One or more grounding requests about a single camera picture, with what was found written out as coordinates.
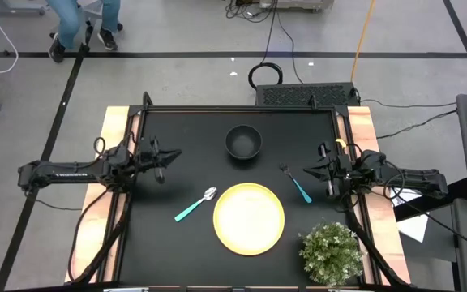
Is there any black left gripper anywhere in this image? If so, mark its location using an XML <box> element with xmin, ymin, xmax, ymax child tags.
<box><xmin>135</xmin><ymin>136</ymin><xmax>182</xmax><ymax>185</ymax></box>

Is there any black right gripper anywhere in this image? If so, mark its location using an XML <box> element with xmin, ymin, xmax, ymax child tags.
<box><xmin>302</xmin><ymin>141</ymin><xmax>354</xmax><ymax>200</ymax></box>

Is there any fork with blue handle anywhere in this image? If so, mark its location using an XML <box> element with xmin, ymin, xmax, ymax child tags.
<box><xmin>278</xmin><ymin>162</ymin><xmax>314</xmax><ymax>204</ymax></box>

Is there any spoon with teal handle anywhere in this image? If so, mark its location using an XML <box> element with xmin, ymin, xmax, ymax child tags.
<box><xmin>174</xmin><ymin>186</ymin><xmax>219</xmax><ymax>223</ymax></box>

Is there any black bowl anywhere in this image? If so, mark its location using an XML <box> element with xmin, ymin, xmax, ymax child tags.
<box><xmin>224</xmin><ymin>124</ymin><xmax>263</xmax><ymax>161</ymax></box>

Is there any yellow round plate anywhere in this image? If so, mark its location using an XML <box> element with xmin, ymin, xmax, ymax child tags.
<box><xmin>212</xmin><ymin>182</ymin><xmax>286</xmax><ymax>257</ymax></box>

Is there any black perforated computer case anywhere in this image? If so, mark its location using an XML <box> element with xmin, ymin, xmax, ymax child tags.
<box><xmin>255</xmin><ymin>82</ymin><xmax>360</xmax><ymax>107</ymax></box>

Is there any green potted plant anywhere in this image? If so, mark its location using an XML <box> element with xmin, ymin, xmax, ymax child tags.
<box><xmin>298</xmin><ymin>221</ymin><xmax>364</xmax><ymax>288</ymax></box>

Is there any white paper sheet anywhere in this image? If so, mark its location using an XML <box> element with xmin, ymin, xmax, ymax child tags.
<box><xmin>391</xmin><ymin>187</ymin><xmax>430</xmax><ymax>243</ymax></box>

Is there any white device housing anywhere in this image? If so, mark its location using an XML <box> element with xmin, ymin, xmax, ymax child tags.
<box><xmin>259</xmin><ymin>0</ymin><xmax>335</xmax><ymax>12</ymax></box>

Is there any grey office chair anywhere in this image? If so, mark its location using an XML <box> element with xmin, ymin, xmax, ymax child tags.
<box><xmin>49</xmin><ymin>0</ymin><xmax>124</xmax><ymax>56</ymax></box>

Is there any person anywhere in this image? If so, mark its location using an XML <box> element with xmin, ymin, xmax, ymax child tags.
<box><xmin>45</xmin><ymin>0</ymin><xmax>124</xmax><ymax>65</ymax></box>

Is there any black table frame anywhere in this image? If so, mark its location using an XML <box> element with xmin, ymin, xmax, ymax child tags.
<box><xmin>95</xmin><ymin>104</ymin><xmax>384</xmax><ymax>292</ymax></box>

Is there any thick black cable conduit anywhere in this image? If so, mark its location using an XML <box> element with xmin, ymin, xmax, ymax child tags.
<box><xmin>345</xmin><ymin>196</ymin><xmax>409</xmax><ymax>287</ymax></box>
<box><xmin>79</xmin><ymin>190</ymin><xmax>133</xmax><ymax>284</ymax></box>

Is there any thin black floor cable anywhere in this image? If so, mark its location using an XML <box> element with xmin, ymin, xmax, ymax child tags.
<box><xmin>358</xmin><ymin>98</ymin><xmax>458</xmax><ymax>109</ymax></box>
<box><xmin>376</xmin><ymin>108</ymin><xmax>458</xmax><ymax>140</ymax></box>
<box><xmin>276</xmin><ymin>18</ymin><xmax>305</xmax><ymax>84</ymax></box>

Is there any coiled black cable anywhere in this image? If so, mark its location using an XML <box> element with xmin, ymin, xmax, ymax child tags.
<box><xmin>247</xmin><ymin>0</ymin><xmax>284</xmax><ymax>91</ymax></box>

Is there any yellow cable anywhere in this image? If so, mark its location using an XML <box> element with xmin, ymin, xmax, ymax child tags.
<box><xmin>349</xmin><ymin>0</ymin><xmax>377</xmax><ymax>84</ymax></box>

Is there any black cable tangle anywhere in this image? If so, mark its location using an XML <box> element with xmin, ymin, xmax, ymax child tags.
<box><xmin>224</xmin><ymin>0</ymin><xmax>277</xmax><ymax>24</ymax></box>

